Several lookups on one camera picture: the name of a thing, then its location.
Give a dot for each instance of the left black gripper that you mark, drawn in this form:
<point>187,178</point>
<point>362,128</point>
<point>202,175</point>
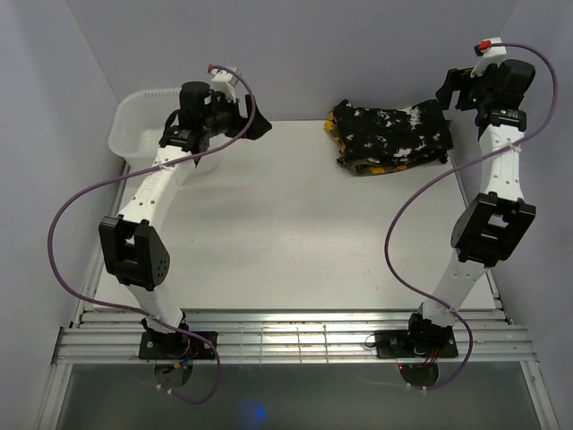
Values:
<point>218,99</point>

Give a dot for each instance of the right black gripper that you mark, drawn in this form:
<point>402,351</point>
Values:
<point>459,80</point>

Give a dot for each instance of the black white tie-dye trousers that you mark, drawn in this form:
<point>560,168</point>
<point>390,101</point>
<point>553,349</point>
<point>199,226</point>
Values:
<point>419,118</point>

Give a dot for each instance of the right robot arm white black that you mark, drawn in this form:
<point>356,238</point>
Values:
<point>495,221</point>

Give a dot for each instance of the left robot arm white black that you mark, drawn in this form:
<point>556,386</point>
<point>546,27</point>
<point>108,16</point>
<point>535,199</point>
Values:
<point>133,250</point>

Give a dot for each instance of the folded camouflage trousers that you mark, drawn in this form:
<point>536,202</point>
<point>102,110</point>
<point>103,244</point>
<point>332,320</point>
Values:
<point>376,168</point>

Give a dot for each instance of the white plastic basin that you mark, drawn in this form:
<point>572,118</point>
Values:
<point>139,123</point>

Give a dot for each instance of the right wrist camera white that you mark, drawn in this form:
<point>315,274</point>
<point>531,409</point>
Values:
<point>490,52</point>

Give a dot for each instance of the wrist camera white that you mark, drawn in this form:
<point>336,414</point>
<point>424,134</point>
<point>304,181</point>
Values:
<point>490,52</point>
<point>224,81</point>

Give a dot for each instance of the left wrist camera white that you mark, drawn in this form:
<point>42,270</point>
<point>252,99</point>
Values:
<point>224,81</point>

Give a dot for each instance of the aluminium frame rail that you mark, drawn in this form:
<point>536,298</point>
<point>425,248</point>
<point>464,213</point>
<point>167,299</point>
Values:
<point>255,338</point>

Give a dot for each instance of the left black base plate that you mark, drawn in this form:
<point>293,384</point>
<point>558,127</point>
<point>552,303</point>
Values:
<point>201,345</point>

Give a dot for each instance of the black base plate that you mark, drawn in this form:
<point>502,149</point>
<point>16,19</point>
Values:
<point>201,345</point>
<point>402,344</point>

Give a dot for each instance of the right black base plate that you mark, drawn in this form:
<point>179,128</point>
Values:
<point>402,344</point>

